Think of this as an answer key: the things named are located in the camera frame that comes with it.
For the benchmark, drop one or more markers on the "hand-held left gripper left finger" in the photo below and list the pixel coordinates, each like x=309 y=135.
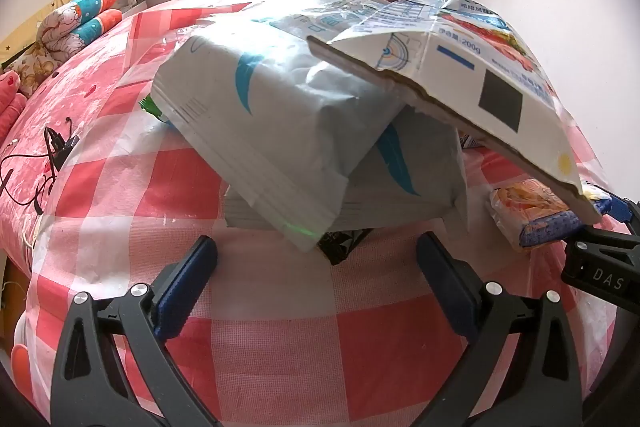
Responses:
x=185 y=287

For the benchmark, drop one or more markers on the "white blue printed packet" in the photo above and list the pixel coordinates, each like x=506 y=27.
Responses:
x=320 y=14

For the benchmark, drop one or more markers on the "green packet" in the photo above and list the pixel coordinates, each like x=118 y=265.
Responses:
x=150 y=107

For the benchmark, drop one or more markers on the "orange blue snack packet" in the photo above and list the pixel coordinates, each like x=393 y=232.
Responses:
x=530 y=217

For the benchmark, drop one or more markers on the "white carton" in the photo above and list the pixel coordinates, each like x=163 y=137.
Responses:
x=475 y=57

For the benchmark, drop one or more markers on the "bed with pink sheet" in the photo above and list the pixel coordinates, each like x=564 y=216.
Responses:
x=75 y=77

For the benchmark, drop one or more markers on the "black packet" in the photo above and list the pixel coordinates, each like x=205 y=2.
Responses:
x=342 y=244

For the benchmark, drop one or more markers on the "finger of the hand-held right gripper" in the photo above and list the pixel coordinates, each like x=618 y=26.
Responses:
x=600 y=257
x=622 y=207

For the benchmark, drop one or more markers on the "pink pillow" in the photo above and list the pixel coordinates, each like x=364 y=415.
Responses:
x=7 y=87
x=10 y=117

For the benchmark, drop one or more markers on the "grey wet wipes packet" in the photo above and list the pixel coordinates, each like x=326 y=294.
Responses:
x=425 y=157
x=280 y=107

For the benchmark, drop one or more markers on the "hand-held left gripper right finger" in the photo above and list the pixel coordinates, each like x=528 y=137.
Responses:
x=450 y=282

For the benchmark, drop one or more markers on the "rolled white teal orange quilt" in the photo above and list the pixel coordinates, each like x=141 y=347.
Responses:
x=85 y=4
x=85 y=34

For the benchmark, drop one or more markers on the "brown floral pillow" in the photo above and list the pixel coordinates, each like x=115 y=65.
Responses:
x=32 y=64

